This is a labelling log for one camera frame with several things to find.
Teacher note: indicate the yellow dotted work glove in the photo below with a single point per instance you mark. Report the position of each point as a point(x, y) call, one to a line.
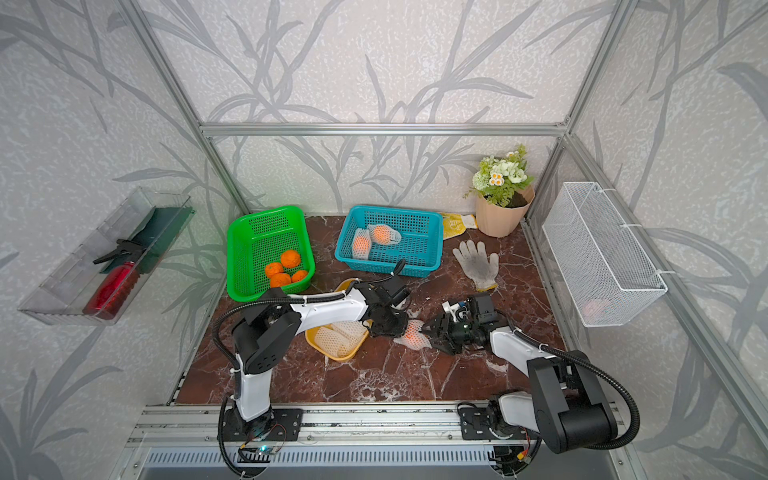
point(455, 225)

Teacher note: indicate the clear plastic wall shelf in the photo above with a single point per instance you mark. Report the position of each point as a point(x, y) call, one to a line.
point(97, 281)

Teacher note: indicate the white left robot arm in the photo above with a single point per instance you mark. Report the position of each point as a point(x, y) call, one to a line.
point(269, 325)

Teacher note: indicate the teal plastic basket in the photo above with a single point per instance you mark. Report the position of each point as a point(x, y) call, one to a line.
point(421, 246)

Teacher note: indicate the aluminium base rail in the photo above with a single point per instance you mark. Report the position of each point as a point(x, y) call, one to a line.
point(420, 434)

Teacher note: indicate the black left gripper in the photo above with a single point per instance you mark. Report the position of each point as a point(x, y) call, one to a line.
point(400, 331)

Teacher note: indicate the pink object in wire basket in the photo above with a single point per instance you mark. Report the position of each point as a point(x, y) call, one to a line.
point(593, 309)

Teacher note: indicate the beige ribbed flower pot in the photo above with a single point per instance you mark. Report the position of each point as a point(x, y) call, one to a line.
point(498, 222)

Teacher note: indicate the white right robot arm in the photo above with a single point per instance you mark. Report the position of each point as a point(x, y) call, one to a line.
point(566, 405)

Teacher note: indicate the white green artificial flowers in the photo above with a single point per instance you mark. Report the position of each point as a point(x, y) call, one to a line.
point(501, 180)

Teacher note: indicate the white wire mesh basket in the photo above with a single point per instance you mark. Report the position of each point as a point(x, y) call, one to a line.
point(599, 255)

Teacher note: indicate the yellow plastic tray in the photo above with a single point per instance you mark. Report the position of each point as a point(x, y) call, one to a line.
point(310, 334)

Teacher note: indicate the netted orange large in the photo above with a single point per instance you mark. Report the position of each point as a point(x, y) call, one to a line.
point(361, 244)

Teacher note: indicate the white foam net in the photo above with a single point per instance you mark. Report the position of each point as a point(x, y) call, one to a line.
point(354, 331)
point(333, 343)

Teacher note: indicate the dark green trowel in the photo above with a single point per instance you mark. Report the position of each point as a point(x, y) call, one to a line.
point(158, 232)

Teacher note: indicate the green plastic basket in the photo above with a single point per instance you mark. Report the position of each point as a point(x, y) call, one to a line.
point(258, 240)

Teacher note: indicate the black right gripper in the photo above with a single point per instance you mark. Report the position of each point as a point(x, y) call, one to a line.
point(442, 321)

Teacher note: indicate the grey knit work glove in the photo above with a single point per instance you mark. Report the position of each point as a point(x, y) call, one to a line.
point(479, 266)

